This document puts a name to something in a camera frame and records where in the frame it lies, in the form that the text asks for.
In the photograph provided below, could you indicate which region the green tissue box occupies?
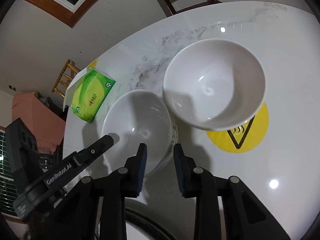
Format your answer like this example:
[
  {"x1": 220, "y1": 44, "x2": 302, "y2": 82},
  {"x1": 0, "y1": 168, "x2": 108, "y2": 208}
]
[{"x1": 63, "y1": 67, "x2": 116, "y2": 122}]

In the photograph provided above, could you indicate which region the pink cloth covered furniture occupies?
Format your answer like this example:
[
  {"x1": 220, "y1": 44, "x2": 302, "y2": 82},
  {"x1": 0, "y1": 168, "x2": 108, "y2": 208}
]
[{"x1": 12, "y1": 93, "x2": 66, "y2": 154}]

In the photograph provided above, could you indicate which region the black plate under floral plate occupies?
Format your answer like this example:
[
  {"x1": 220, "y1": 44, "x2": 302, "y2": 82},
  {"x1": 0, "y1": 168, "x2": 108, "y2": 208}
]
[{"x1": 125, "y1": 207, "x2": 176, "y2": 240}]

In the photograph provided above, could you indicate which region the white Rabbit bowl orange base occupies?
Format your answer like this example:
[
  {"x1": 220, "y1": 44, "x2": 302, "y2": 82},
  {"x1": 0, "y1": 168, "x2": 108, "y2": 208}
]
[{"x1": 163, "y1": 38, "x2": 267, "y2": 131}]

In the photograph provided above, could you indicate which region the white bowl blue cartoon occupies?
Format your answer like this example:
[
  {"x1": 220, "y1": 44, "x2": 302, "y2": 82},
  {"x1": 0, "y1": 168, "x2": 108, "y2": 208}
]
[{"x1": 101, "y1": 90, "x2": 178, "y2": 177}]

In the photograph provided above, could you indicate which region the yellow hot warning sticker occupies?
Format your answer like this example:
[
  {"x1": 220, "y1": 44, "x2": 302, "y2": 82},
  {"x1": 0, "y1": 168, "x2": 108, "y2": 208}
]
[{"x1": 206, "y1": 102, "x2": 269, "y2": 153}]

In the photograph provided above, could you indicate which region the light wooden stool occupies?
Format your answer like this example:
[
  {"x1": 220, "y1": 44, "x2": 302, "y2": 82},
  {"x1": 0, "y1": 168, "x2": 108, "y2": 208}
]
[{"x1": 52, "y1": 59, "x2": 80, "y2": 98}]

